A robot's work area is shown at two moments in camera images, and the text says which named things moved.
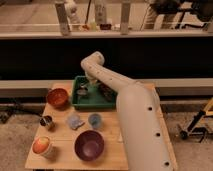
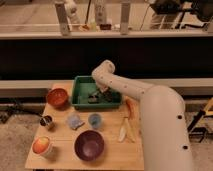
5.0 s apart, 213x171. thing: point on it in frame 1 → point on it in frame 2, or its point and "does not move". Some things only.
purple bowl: (89, 145) does not move
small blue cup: (95, 120) does not move
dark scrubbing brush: (81, 91) → (93, 98)
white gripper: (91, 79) → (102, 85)
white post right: (125, 18) does not move
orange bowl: (58, 98) does not move
